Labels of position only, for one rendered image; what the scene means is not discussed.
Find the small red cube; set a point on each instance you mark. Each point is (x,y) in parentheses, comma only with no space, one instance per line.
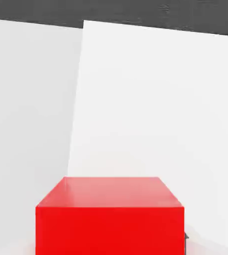
(110,229)

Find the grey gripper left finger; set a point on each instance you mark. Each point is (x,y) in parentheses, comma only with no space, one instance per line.
(29,250)

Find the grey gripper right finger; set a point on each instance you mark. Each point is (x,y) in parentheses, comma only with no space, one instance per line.
(186,237)

